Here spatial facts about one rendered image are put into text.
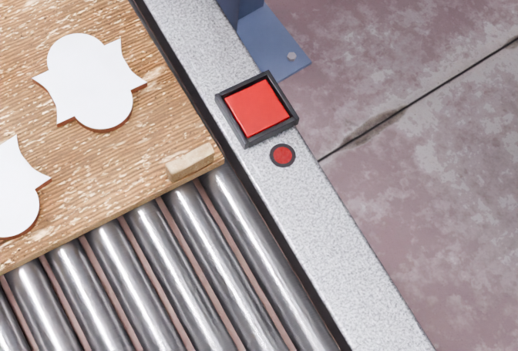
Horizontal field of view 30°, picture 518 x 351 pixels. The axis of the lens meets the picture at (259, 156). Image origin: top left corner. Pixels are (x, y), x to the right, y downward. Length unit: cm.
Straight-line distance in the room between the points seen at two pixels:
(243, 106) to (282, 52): 112
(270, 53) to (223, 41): 105
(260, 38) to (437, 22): 44
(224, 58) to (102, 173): 22
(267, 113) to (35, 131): 27
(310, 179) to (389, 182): 104
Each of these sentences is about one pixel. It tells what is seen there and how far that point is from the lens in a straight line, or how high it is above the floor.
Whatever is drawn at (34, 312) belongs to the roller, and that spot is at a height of 92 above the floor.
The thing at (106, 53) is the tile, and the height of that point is 95.
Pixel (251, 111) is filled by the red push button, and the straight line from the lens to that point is 117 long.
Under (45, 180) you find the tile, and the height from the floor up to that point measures 95.
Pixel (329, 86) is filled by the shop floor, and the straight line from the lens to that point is 226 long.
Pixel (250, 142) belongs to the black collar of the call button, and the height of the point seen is 93.
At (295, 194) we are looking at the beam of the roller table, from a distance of 114.
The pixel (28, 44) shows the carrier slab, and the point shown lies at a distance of 121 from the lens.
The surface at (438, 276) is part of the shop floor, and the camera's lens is 213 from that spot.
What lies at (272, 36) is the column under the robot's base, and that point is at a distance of 230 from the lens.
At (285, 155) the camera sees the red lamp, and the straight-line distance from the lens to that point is 116.
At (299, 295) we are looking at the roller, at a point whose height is 92.
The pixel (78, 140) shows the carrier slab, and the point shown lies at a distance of 115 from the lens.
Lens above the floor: 197
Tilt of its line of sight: 65 degrees down
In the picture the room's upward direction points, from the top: 10 degrees clockwise
